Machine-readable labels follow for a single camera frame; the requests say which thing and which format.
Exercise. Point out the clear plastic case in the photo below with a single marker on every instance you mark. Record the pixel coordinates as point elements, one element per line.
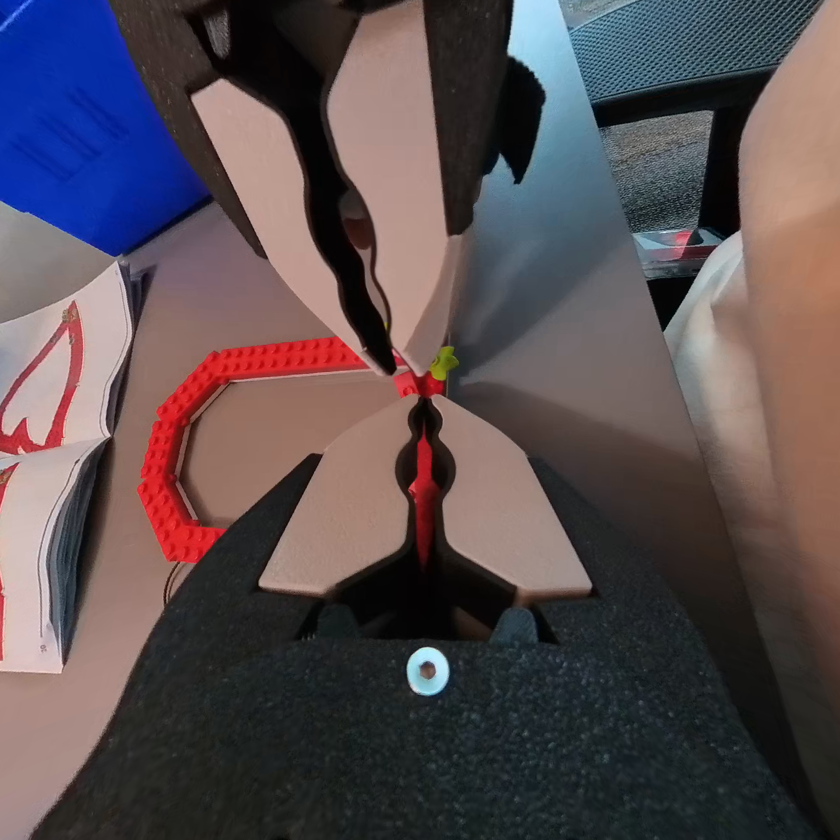
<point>676,253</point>

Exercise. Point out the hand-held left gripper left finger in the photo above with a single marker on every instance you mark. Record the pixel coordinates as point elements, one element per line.
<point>341,512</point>

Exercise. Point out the blue plastic bin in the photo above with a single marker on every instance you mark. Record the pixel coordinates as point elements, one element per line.
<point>65,98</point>

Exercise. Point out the person's beige clothed leg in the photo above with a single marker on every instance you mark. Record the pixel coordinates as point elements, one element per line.
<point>787,394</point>

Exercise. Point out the red brick heart frame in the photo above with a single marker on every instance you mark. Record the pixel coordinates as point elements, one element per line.
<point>164,459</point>

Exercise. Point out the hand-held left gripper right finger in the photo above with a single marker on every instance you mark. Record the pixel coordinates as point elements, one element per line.
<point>512,518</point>

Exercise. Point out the open instruction booklet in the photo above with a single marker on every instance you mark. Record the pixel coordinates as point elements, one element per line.
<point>33,558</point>

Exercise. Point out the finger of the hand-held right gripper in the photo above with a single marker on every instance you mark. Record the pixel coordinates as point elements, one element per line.
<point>400,164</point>
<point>256,170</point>

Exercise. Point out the black mesh office chair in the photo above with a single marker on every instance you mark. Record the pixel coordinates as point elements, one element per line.
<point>689,52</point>

